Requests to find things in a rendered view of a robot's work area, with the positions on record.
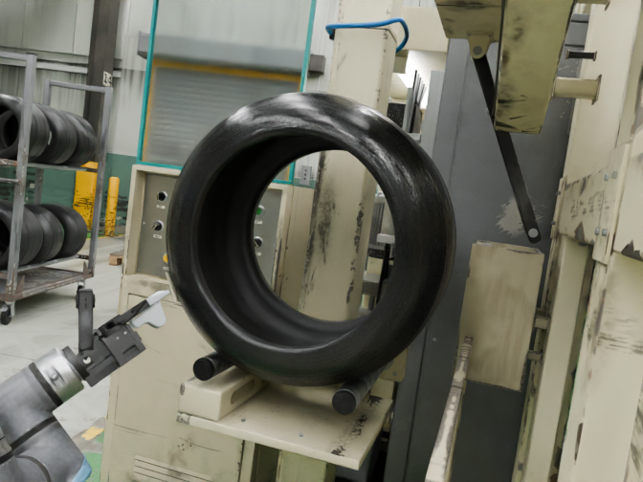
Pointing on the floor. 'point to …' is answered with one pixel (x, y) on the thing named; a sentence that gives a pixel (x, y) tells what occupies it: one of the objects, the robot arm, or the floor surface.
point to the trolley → (17, 220)
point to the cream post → (344, 192)
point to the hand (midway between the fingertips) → (161, 292)
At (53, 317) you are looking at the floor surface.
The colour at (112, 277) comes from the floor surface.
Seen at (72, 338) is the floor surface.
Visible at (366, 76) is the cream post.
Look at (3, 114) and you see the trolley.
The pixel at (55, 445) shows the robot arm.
